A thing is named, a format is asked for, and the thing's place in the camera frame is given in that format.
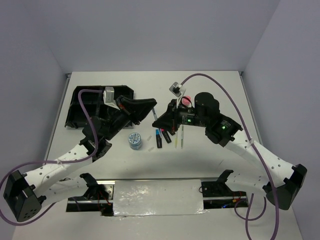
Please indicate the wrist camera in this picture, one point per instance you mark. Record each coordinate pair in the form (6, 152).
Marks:
(108, 97)
(177, 89)

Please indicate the pink capped small bottle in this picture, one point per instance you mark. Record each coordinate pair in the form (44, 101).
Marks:
(186, 100)

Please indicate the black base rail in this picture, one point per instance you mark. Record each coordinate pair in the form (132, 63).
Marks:
(215, 195)

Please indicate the silver foil covered panel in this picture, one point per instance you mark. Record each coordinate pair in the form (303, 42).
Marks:
(157, 198)

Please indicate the yellow slim pen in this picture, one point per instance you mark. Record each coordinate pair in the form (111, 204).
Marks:
(176, 140)

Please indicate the blue patterned round tin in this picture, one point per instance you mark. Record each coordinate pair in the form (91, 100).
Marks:
(135, 141)

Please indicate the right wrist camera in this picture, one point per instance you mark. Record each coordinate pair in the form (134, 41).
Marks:
(177, 89)

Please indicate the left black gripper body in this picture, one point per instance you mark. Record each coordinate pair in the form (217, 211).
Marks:
(133, 115)

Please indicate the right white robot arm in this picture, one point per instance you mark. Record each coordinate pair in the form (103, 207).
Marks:
(277, 180)

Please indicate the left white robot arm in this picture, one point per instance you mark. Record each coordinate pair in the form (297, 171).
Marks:
(27, 193)

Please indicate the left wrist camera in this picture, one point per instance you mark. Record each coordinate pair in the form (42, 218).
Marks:
(108, 97)

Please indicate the blue slim pen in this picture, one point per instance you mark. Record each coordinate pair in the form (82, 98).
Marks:
(154, 114)

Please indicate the pink highlighter marker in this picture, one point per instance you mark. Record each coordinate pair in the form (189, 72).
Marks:
(166, 136)

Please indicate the black compartment organizer tray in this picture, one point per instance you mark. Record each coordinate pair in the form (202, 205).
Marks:
(93, 103)

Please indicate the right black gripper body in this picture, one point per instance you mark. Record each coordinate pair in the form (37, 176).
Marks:
(175, 115)

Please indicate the blue highlighter marker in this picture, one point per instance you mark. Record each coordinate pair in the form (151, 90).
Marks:
(158, 139)

